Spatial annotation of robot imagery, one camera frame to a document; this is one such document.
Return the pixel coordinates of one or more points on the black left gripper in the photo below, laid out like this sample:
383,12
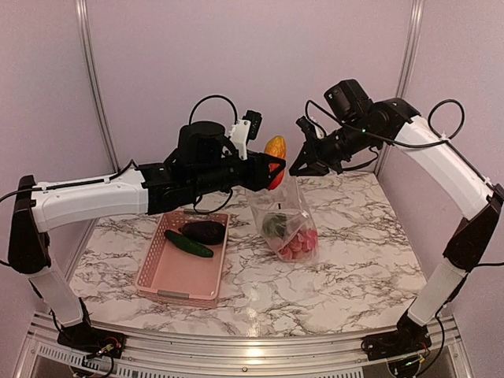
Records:
259,178

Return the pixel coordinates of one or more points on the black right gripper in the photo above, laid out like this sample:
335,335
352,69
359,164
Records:
315,167

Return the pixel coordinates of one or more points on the clear zip top bag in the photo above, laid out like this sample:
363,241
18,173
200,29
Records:
287,198

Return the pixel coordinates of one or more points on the green toy avocado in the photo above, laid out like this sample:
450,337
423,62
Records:
274,225

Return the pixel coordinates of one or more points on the red lychee fruit bunch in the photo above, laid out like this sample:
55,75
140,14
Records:
299,248

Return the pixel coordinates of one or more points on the green toy cucumber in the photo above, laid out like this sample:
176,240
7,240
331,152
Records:
187,245

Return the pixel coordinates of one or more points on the pink perforated plastic basket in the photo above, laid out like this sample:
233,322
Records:
169,274

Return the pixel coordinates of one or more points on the red toy tomato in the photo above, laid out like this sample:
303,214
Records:
311,238

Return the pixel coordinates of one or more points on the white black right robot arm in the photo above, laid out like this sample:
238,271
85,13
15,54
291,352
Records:
479,201

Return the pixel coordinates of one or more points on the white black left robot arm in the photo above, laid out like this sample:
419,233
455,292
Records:
41,207

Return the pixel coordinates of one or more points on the dark purple toy eggplant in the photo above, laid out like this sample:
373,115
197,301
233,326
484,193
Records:
206,232

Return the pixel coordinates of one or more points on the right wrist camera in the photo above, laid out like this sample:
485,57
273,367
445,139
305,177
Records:
313,134

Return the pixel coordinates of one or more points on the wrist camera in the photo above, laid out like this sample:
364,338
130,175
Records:
313,134
244,130

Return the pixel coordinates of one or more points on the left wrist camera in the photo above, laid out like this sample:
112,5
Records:
244,130

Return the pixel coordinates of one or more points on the right aluminium corner post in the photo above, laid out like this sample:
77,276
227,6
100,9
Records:
403,38

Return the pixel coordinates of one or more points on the aluminium corner post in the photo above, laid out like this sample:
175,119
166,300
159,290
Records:
92,76
403,38

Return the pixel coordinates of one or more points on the aluminium front frame rail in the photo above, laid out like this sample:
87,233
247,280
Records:
163,354

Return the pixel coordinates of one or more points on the left aluminium corner post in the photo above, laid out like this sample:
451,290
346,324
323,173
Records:
92,76

